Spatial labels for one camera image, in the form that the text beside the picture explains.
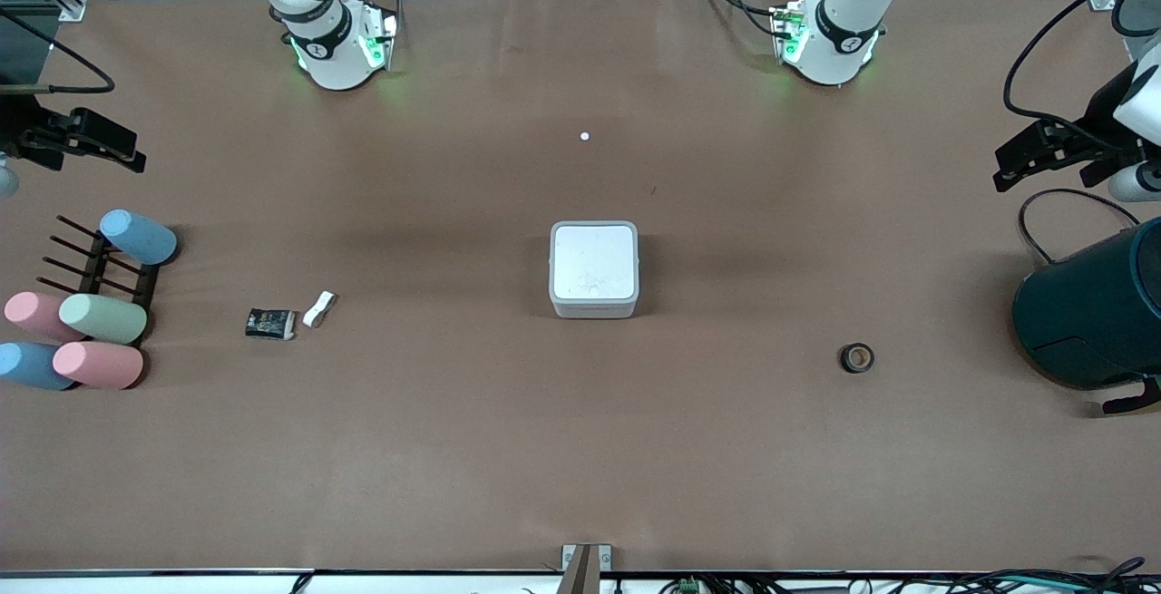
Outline black snack wrapper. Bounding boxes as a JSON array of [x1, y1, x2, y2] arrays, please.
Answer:
[[245, 307, 298, 341]]

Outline white lidded trash bin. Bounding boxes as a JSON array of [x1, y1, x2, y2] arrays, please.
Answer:
[[549, 220, 640, 320]]

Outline blue cup with lighter base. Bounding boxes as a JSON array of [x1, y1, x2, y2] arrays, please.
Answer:
[[98, 209, 180, 267]]

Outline black cup rack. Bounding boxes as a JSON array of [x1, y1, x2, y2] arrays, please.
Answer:
[[34, 215, 162, 341]]

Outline dark teal cylindrical container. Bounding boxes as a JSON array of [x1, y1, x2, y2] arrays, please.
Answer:
[[1011, 218, 1161, 391]]

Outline green cup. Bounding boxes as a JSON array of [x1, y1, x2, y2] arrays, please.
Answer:
[[58, 293, 149, 346]]

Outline pale pink cup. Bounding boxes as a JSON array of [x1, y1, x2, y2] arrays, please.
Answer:
[[4, 292, 87, 343]]

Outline deep pink cup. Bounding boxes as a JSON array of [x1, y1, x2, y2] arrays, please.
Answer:
[[52, 341, 145, 391]]

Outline left base connector box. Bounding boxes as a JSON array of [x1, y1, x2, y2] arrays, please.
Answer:
[[771, 0, 810, 66]]

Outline base connector box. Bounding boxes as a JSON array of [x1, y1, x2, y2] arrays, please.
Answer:
[[771, 0, 810, 66], [358, 3, 400, 71]]

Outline right base connector box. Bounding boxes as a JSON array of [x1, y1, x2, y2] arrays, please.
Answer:
[[358, 3, 400, 71]]

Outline brown table cover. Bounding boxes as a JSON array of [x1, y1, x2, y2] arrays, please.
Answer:
[[0, 0, 1161, 574]]

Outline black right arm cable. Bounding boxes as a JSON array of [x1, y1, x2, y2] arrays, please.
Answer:
[[0, 12, 116, 94]]

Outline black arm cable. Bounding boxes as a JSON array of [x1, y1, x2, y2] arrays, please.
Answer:
[[1002, 0, 1161, 137], [0, 12, 116, 94]]

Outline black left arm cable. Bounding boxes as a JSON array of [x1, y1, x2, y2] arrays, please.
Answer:
[[1002, 0, 1161, 137]]

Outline thin black looped cable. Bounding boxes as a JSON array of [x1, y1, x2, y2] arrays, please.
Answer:
[[1018, 188, 1142, 264]]

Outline black curved strap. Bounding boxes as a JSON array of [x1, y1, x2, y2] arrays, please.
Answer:
[[1102, 376, 1161, 415]]

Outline black left base cable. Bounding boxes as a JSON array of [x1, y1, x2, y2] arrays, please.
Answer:
[[697, 0, 783, 37]]

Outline black floor cable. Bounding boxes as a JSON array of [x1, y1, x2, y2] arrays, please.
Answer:
[[943, 558, 1148, 594]]

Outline teal floor cable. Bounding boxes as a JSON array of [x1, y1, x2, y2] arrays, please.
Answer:
[[998, 576, 1161, 594]]

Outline aluminium table edge rail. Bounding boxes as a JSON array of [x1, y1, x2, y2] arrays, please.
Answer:
[[0, 567, 1161, 579]]

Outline metal table bracket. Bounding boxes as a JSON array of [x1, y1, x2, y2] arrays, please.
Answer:
[[561, 544, 611, 594]]

